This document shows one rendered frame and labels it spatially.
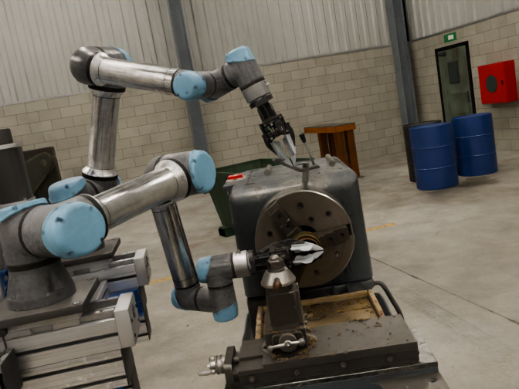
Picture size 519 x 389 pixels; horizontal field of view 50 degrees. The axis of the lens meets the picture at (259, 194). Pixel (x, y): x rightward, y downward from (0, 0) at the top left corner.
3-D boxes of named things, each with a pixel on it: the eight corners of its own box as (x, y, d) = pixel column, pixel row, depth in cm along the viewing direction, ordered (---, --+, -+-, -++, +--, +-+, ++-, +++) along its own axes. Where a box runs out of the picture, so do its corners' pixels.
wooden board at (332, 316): (259, 318, 177) (257, 306, 176) (373, 301, 175) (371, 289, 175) (256, 360, 147) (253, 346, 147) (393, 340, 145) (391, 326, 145)
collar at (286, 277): (261, 279, 131) (259, 267, 130) (295, 274, 130) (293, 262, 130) (260, 290, 123) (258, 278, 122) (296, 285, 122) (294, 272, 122)
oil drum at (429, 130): (408, 188, 829) (400, 129, 816) (443, 180, 843) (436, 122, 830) (431, 192, 772) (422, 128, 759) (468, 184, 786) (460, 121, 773)
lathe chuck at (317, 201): (255, 279, 189) (256, 185, 184) (348, 280, 188) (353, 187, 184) (253, 286, 180) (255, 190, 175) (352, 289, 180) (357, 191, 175)
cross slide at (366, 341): (230, 356, 138) (227, 339, 138) (404, 330, 136) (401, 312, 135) (224, 390, 122) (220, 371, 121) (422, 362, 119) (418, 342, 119)
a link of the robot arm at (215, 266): (202, 281, 168) (198, 254, 166) (239, 275, 167) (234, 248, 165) (198, 290, 160) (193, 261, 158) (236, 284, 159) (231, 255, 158)
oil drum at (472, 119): (449, 175, 880) (442, 119, 867) (481, 167, 894) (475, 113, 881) (473, 177, 823) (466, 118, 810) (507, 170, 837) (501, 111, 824)
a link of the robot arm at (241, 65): (228, 56, 163) (252, 42, 160) (245, 90, 165) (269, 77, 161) (216, 59, 156) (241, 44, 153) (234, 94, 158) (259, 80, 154)
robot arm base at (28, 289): (-2, 316, 123) (-12, 272, 122) (18, 295, 138) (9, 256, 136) (69, 302, 125) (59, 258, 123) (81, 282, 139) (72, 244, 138)
